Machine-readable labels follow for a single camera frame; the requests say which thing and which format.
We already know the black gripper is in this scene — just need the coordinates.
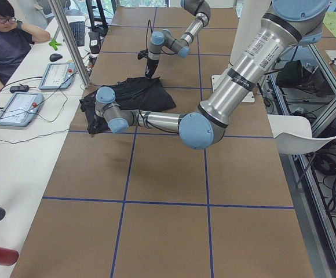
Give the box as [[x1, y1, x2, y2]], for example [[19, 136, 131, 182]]
[[145, 58, 159, 79]]

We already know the black graphic t-shirt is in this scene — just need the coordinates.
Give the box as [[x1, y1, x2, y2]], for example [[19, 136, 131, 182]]
[[80, 77, 176, 134]]

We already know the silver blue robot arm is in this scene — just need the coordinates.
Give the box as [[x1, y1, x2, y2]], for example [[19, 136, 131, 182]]
[[95, 1, 329, 149], [145, 0, 211, 79]]

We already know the black box on desk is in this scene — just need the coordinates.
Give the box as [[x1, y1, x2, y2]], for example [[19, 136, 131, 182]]
[[88, 31, 101, 54]]

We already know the black keyboard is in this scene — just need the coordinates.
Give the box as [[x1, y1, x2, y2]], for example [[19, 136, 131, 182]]
[[69, 21, 85, 46]]

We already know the upper blue teach pendant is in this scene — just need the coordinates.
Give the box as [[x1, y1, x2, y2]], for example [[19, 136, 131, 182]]
[[38, 63, 76, 90]]

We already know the blue teach pendant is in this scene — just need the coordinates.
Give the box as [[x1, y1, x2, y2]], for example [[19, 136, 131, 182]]
[[0, 92, 44, 127], [38, 63, 76, 90]]

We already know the black computer mouse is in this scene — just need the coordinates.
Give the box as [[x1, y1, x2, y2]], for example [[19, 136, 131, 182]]
[[49, 53, 63, 62]]

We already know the green plastic toy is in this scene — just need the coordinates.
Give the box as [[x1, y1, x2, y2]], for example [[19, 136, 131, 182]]
[[49, 39, 62, 51]]

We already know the small black remote device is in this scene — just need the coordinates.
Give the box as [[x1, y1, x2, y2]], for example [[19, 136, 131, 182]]
[[9, 85, 30, 93]]

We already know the lower blue teach pendant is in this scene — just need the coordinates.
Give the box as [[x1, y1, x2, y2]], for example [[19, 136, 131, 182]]
[[0, 92, 44, 127]]

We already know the seated man in blue shirt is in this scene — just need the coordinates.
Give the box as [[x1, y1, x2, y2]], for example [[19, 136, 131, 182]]
[[0, 1, 50, 91]]

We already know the white paper sheet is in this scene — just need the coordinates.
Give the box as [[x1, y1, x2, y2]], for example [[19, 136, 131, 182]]
[[267, 114, 336, 155]]

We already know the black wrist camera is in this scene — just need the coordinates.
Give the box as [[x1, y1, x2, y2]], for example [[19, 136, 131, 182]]
[[137, 49, 149, 60]]

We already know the aluminium frame post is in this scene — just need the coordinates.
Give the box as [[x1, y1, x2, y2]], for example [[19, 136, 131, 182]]
[[48, 0, 91, 89]]

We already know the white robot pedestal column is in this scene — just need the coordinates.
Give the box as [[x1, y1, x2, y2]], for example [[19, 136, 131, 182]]
[[211, 0, 273, 103]]

